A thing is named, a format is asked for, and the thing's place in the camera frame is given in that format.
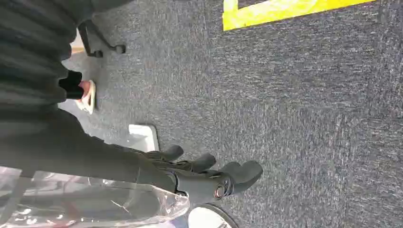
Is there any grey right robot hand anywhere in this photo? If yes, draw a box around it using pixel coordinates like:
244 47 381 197
0 108 264 206

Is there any white flat panel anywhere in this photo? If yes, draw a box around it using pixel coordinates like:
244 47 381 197
127 123 160 153

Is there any pale sandal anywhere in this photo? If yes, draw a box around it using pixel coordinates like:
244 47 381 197
75 79 97 115

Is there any person's leg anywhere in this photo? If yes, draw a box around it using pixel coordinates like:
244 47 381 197
58 70 92 101

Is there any ribbed grey right arm sleeve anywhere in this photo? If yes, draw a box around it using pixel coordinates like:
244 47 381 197
0 0 133 114

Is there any black chair base with casters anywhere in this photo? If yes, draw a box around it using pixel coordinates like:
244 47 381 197
77 19 127 58

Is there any white round disc black rim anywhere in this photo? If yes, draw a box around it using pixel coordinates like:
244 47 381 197
187 203 240 228

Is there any yellow floor tape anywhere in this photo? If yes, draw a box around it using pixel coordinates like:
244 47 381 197
222 0 377 32

